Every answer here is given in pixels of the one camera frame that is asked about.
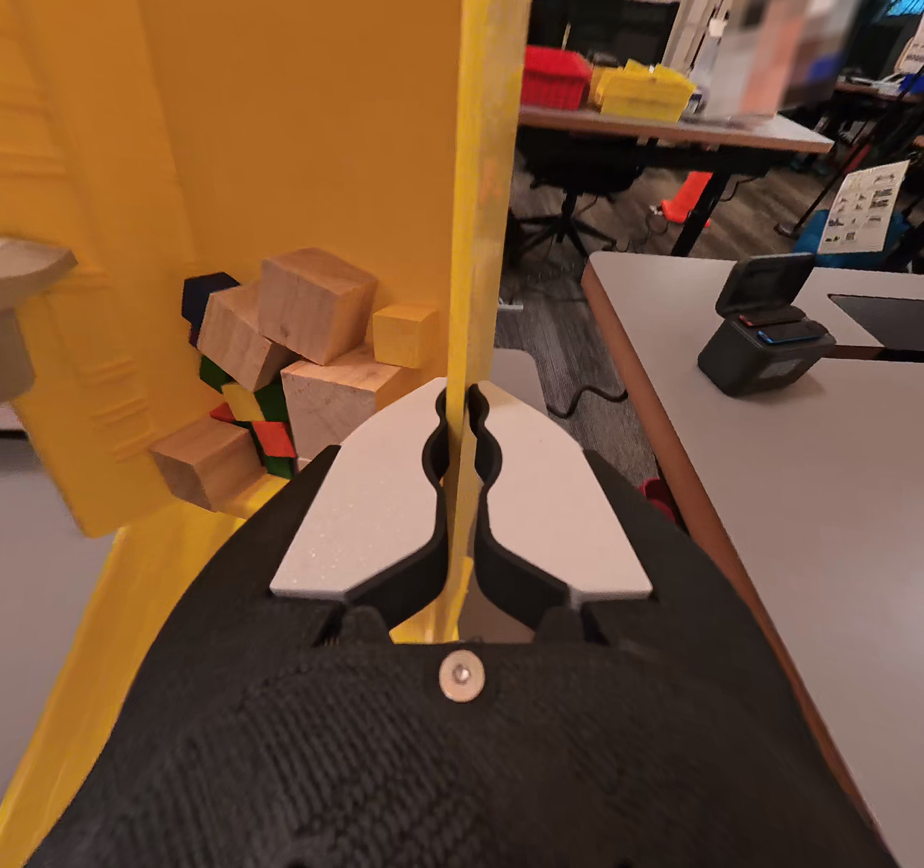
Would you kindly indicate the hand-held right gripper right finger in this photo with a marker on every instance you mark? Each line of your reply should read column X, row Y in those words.
column 556, row 514

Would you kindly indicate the grey table with black legs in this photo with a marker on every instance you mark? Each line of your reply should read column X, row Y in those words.
column 722, row 133

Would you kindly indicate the black flat pad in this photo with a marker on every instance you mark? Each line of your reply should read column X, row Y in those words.
column 888, row 319

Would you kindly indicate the yellow plastic box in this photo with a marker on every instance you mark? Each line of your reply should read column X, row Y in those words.
column 289, row 124

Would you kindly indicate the small red object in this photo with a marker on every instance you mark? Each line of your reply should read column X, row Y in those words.
column 657, row 496

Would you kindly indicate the orange cone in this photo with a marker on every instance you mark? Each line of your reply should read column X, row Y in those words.
column 686, row 197

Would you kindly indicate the red storage bin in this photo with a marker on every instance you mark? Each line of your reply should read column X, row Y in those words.
column 552, row 81

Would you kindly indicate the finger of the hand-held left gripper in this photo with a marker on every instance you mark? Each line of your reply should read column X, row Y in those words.
column 18, row 269

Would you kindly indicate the black open charger case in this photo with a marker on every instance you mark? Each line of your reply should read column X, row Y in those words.
column 758, row 363

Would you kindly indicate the pile of wooden cubes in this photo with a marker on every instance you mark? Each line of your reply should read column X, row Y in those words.
column 317, row 305

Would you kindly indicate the black office chair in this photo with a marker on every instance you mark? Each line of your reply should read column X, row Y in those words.
column 577, row 175

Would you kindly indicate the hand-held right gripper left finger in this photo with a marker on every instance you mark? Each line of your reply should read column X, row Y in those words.
column 361, row 514

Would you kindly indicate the stack of yellow storage bins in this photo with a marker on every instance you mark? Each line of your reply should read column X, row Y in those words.
column 642, row 92

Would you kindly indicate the white printed sign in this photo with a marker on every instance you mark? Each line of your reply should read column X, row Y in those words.
column 866, row 208

